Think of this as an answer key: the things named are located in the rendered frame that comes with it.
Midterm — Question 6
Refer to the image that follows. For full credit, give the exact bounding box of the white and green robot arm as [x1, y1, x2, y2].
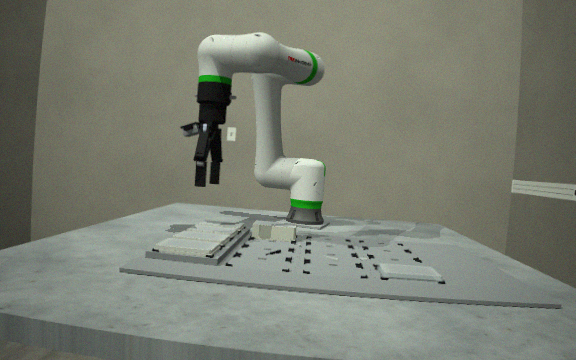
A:
[195, 33, 326, 225]

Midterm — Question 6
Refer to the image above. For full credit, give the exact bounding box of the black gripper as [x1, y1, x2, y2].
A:
[194, 103, 227, 187]

